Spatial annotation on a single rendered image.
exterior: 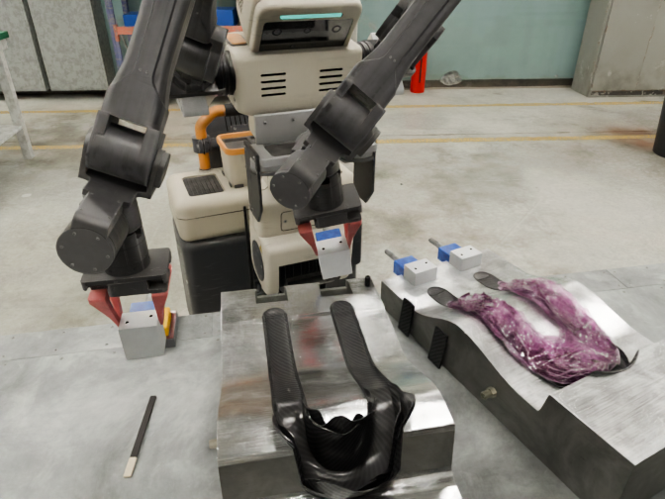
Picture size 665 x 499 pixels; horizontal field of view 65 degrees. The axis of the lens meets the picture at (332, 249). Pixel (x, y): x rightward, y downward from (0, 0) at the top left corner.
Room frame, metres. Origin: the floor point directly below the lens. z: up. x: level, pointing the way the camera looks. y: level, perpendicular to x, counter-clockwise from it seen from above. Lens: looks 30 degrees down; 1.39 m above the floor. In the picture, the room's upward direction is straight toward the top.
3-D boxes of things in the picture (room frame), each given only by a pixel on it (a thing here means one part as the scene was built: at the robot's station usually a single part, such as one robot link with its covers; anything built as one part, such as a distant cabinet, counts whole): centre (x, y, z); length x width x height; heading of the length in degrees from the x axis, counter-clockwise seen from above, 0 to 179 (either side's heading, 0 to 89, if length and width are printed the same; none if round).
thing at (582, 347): (0.65, -0.31, 0.90); 0.26 x 0.18 x 0.08; 28
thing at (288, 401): (0.51, 0.01, 0.92); 0.35 x 0.16 x 0.09; 11
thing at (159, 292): (0.57, 0.25, 0.99); 0.07 x 0.07 x 0.09; 10
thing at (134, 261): (0.56, 0.26, 1.06); 0.10 x 0.07 x 0.07; 100
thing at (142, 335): (0.61, 0.27, 0.93); 0.13 x 0.05 x 0.05; 10
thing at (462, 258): (0.91, -0.24, 0.86); 0.13 x 0.05 x 0.05; 28
